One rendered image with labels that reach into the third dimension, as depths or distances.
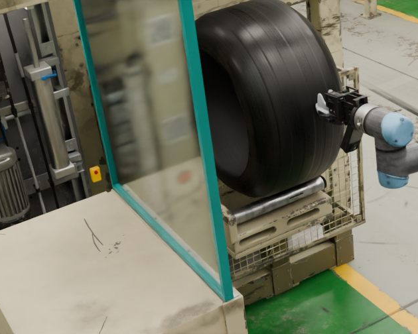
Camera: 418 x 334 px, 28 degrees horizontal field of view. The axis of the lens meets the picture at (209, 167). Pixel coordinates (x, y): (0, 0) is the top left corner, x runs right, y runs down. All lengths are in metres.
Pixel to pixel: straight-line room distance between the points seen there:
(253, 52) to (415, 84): 3.24
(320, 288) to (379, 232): 0.50
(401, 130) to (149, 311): 0.79
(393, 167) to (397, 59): 3.79
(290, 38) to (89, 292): 1.01
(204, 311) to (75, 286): 0.28
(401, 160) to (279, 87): 0.40
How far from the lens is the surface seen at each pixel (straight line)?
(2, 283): 1.76
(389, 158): 2.07
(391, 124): 2.02
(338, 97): 2.16
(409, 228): 4.01
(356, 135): 2.20
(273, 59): 2.28
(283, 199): 2.54
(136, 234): 1.80
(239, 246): 2.49
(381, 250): 3.87
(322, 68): 2.33
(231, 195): 2.79
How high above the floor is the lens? 2.23
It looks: 29 degrees down
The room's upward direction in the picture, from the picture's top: 8 degrees counter-clockwise
